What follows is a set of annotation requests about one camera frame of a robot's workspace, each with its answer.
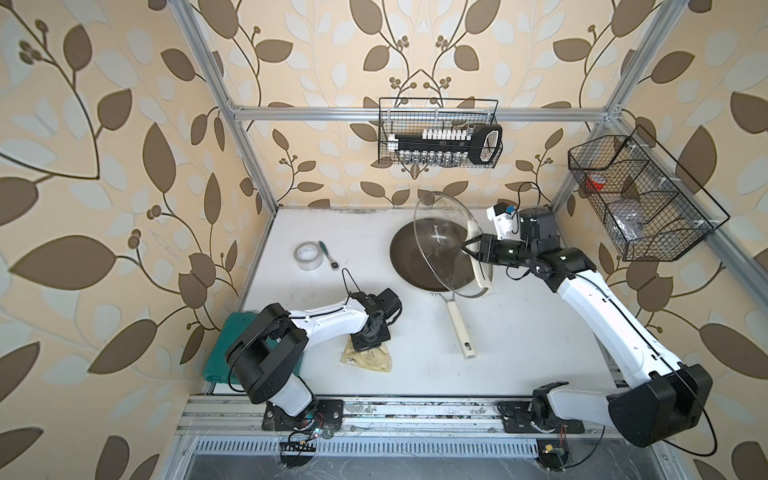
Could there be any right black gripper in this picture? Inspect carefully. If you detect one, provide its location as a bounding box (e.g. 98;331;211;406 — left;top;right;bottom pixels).
461;232;537;269

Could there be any yellow cleaning cloth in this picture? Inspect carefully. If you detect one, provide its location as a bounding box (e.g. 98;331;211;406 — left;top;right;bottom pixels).
340;341;392;373

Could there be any glass pot lid cream handle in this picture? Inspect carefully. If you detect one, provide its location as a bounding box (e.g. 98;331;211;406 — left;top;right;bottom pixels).
413;190;493;299

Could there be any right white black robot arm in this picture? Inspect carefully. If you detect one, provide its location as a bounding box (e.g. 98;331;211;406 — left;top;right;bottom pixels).
462;203;713;447

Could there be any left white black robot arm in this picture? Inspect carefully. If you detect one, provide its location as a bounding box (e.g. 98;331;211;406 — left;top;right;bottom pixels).
224;289;403;432

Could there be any clear tape roll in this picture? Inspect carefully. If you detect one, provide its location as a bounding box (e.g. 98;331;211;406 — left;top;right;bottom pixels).
293;241;324;271

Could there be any black white tool in basket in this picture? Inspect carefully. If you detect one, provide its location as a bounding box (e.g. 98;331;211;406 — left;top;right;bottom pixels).
384;124;503;168

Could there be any red tape roll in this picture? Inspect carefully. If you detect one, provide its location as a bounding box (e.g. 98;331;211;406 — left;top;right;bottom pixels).
585;172;607;192

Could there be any green mat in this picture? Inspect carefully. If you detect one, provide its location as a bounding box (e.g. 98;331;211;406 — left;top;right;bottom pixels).
203;306;308;391

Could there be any clear plastic bag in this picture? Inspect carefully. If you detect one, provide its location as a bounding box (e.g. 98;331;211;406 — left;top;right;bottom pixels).
608;199;645;240

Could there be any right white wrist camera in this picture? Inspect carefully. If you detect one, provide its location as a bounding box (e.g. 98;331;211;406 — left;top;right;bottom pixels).
486;202;520;240

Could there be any dark frying pan cream handle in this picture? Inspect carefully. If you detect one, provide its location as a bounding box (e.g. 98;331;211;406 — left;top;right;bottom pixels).
390;221;477;359

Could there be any black wire basket back wall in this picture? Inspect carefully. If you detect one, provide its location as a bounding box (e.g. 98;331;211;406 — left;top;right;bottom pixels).
377;96;503;169

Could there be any black wire basket wall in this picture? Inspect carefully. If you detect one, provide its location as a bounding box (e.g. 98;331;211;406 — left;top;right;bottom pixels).
377;96;503;169
568;125;730;262

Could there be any black wire basket right wall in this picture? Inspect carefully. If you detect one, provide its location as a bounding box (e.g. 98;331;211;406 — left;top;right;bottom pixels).
568;125;730;262

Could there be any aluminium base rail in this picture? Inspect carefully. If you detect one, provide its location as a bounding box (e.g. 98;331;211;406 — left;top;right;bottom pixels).
173;394;673;458

